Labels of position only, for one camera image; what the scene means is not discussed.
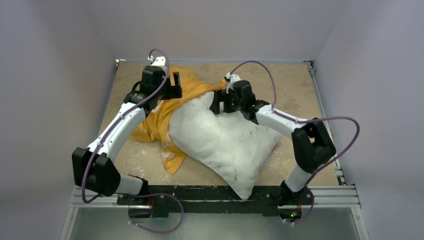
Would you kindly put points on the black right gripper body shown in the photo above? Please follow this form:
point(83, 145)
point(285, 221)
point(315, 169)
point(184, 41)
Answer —
point(220, 103)

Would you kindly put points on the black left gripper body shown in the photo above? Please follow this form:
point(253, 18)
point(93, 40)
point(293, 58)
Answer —
point(164, 92)

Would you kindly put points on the orange Mickey Mouse pillowcase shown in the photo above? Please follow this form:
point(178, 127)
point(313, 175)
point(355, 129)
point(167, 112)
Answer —
point(156, 125)

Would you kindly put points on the white pillow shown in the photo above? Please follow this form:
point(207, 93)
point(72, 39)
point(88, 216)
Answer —
point(233, 147)

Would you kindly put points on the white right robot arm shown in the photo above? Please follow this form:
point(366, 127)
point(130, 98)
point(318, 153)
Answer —
point(311, 141)

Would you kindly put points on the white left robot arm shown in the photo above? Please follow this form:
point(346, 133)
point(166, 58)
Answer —
point(93, 166)

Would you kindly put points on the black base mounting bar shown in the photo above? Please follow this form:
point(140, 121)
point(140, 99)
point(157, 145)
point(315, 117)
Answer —
point(197, 199)

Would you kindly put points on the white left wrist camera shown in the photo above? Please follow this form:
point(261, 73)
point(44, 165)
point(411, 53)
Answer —
point(159, 61)

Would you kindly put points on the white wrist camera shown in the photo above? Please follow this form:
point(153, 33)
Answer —
point(231, 79)
point(159, 61)

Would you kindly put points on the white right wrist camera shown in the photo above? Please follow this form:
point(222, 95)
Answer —
point(231, 79)

